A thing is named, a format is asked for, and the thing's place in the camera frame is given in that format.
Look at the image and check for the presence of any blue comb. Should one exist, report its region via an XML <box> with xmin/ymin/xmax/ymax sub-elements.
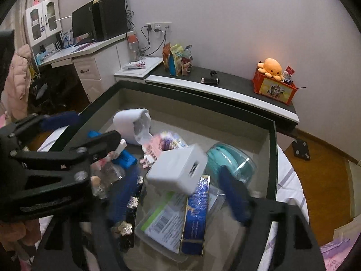
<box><xmin>86</xmin><ymin>130</ymin><xmax>139</xmax><ymax>173</ymax></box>

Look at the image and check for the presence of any black hair clip strip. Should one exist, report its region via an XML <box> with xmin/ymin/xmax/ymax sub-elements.
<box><xmin>112</xmin><ymin>175</ymin><xmax>144</xmax><ymax>253</ymax></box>

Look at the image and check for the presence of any white curved holder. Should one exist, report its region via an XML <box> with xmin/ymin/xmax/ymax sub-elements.
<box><xmin>113</xmin><ymin>108</ymin><xmax>153</xmax><ymax>146</ymax></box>

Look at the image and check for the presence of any teal round plastic case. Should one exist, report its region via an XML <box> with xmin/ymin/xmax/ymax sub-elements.
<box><xmin>205</xmin><ymin>143</ymin><xmax>258</xmax><ymax>188</ymax></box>

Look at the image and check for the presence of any white power adapter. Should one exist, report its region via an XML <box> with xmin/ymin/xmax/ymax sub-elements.
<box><xmin>146</xmin><ymin>144</ymin><xmax>207</xmax><ymax>196</ymax></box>

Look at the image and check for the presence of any round pink brick figure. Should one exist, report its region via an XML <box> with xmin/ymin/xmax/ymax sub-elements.
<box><xmin>139</xmin><ymin>131</ymin><xmax>188</xmax><ymax>168</ymax></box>

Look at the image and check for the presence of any blue yellow rectangular box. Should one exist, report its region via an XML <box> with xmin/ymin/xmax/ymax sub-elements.
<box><xmin>180</xmin><ymin>175</ymin><xmax>211</xmax><ymax>256</ymax></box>

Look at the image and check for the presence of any small pink brick figure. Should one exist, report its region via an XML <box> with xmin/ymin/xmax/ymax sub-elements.
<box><xmin>92</xmin><ymin>139</ymin><xmax>127</xmax><ymax>170</ymax></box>

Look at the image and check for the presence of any person's left hand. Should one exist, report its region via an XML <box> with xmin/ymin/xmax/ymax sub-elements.
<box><xmin>0</xmin><ymin>220</ymin><xmax>41</xmax><ymax>251</ymax></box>

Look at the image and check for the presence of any black office chair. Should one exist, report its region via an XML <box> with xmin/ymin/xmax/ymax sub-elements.
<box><xmin>28</xmin><ymin>66</ymin><xmax>62</xmax><ymax>115</ymax></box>

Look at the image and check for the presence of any pink padded jacket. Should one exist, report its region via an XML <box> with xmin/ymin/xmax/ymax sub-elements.
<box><xmin>4</xmin><ymin>44</ymin><xmax>32</xmax><ymax>121</ymax></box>

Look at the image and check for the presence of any round striped bed quilt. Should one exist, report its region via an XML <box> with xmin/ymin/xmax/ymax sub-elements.
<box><xmin>37</xmin><ymin>127</ymin><xmax>309</xmax><ymax>270</ymax></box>

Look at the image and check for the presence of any clear packet with label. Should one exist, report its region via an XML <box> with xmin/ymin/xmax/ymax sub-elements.
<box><xmin>134</xmin><ymin>185</ymin><xmax>227</xmax><ymax>263</ymax></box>

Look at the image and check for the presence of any pink black storage box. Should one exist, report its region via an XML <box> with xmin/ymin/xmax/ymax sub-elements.
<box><xmin>51</xmin><ymin>81</ymin><xmax>277</xmax><ymax>270</ymax></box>

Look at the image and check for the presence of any white desk with drawers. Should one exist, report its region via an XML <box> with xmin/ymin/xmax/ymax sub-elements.
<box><xmin>39</xmin><ymin>31</ymin><xmax>136</xmax><ymax>102</ymax></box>

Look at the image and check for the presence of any black bathroom scale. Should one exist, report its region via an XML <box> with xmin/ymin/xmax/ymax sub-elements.
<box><xmin>291</xmin><ymin>138</ymin><xmax>310</xmax><ymax>161</ymax></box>

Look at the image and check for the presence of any pink blanket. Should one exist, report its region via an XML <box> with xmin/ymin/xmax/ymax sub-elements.
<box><xmin>320</xmin><ymin>238</ymin><xmax>356</xmax><ymax>270</ymax></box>

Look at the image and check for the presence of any white glass door cabinet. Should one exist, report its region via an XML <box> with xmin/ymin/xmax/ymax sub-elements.
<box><xmin>25</xmin><ymin>0</ymin><xmax>62</xmax><ymax>47</ymax></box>

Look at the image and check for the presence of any black computer monitor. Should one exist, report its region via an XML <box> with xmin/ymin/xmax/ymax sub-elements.
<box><xmin>72</xmin><ymin>1</ymin><xmax>94</xmax><ymax>46</ymax></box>

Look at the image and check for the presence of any orange lid water bottle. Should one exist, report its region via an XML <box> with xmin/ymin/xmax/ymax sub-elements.
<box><xmin>127</xmin><ymin>34</ymin><xmax>140</xmax><ymax>62</ymax></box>

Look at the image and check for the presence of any white black low cabinet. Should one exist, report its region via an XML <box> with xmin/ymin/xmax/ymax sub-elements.
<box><xmin>114</xmin><ymin>63</ymin><xmax>299</xmax><ymax>133</ymax></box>

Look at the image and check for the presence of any black computer tower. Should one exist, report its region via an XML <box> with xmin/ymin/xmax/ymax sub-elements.
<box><xmin>91</xmin><ymin>0</ymin><xmax>129</xmax><ymax>42</ymax></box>

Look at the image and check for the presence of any red cartoon storage box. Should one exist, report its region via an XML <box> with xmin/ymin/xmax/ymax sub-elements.
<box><xmin>252</xmin><ymin>70</ymin><xmax>298</xmax><ymax>105</ymax></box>

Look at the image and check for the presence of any snack bags cluster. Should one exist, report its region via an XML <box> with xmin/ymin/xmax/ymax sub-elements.
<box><xmin>162</xmin><ymin>43</ymin><xmax>193</xmax><ymax>77</ymax></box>

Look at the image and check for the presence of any small black device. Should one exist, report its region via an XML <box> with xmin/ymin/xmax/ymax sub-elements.
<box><xmin>201</xmin><ymin>70</ymin><xmax>220</xmax><ymax>86</ymax></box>

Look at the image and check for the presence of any orange octopus plush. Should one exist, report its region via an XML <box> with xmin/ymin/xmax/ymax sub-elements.
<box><xmin>257</xmin><ymin>58</ymin><xmax>284</xmax><ymax>81</ymax></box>

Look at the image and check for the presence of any white wall power outlet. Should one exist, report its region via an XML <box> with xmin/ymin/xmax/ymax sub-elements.
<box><xmin>146</xmin><ymin>22</ymin><xmax>172</xmax><ymax>33</ymax></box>

